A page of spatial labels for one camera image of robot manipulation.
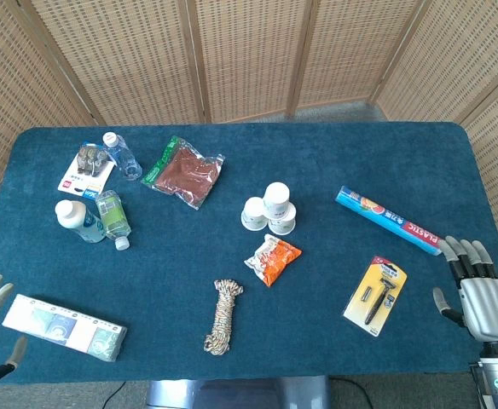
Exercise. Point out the white card of metal hooks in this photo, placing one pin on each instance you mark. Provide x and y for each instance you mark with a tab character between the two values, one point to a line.
78	179

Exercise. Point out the milky bottle blue label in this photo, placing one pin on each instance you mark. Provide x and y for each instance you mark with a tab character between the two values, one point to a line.
76	217

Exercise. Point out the tissue pocket pack bundle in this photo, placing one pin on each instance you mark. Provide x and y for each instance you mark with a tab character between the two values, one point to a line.
61	326

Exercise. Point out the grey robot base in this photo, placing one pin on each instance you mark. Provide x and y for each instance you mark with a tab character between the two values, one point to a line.
232	394

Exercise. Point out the blue carpet table cover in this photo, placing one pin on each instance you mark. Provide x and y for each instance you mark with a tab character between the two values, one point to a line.
317	170

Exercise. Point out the clear water bottle blue label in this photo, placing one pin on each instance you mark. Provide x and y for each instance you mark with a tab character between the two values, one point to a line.
123	157

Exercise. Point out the blue plastic wrap box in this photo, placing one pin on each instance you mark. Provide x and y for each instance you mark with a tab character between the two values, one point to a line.
385	217

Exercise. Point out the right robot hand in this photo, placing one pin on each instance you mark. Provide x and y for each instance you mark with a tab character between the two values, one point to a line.
490	311

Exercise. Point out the orange white snack packet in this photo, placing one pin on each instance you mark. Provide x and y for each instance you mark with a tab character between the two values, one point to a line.
274	260

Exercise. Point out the white paper cup blue flower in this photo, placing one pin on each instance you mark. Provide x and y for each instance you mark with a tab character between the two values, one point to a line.
276	196

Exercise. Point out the yellow razor blister pack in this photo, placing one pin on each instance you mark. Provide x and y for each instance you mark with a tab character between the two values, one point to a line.
372	298

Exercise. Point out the white paper cup green flower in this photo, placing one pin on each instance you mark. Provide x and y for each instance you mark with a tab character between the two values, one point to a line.
284	226
252	213

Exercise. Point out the bamboo folding screen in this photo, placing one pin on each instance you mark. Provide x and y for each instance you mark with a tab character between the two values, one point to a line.
249	55

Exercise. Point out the brown contents bag green header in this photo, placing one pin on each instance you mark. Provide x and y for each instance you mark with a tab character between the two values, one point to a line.
185	172

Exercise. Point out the clear bottle green label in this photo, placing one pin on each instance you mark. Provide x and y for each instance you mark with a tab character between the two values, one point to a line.
112	215

